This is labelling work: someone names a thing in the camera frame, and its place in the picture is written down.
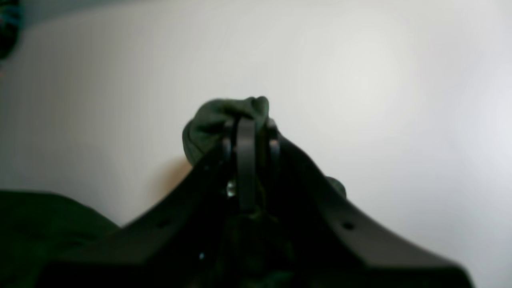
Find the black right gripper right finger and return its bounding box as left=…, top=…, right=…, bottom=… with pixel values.
left=265, top=120, right=473, bottom=288

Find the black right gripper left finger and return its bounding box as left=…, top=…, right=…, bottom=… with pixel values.
left=36, top=118, right=256, bottom=288

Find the dark green t-shirt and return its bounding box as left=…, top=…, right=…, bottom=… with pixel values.
left=0, top=96, right=348, bottom=288

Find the teal black cordless drill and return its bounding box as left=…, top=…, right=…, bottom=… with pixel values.
left=0, top=0, right=24, bottom=61

